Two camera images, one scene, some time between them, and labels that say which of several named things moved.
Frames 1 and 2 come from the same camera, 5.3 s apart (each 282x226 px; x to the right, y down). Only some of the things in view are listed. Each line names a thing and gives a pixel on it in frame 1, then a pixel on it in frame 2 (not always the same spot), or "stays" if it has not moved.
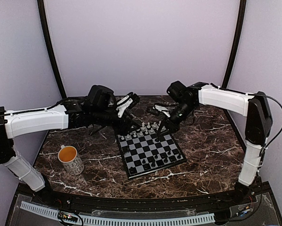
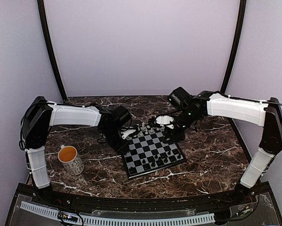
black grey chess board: (142, 153) stays
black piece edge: (132, 170) stays
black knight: (172, 158) stays
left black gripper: (124, 124) → (120, 148)
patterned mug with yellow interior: (68, 156) stays
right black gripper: (172, 126) → (176, 136)
